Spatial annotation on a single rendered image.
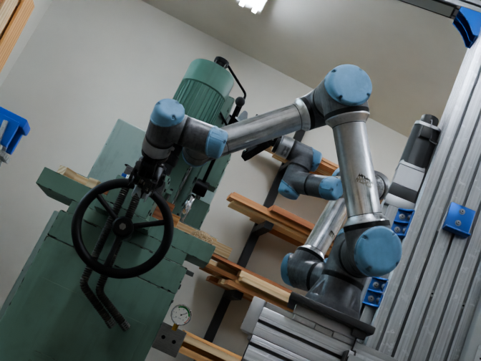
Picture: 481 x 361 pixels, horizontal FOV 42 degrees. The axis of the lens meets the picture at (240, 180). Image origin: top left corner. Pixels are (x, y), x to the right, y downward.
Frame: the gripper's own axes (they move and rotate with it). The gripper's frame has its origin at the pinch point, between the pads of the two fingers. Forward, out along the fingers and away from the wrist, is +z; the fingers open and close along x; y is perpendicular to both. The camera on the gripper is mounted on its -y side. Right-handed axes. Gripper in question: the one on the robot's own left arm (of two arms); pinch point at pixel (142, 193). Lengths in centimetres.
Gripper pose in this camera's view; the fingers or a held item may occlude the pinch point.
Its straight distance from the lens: 176.2
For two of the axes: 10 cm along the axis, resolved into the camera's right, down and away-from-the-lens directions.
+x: 9.1, 4.2, 0.3
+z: -3.2, 6.4, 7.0
